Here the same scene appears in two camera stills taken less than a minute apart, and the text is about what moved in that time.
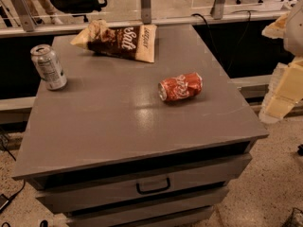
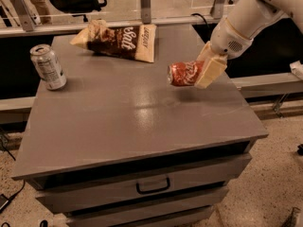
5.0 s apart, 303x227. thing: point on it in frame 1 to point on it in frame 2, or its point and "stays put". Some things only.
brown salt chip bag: [133, 42] stays put
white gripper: [295, 32] to [227, 40]
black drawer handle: [154, 190] stays put
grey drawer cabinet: [133, 144] stays put
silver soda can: [48, 67] stays put
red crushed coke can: [181, 87] to [184, 73]
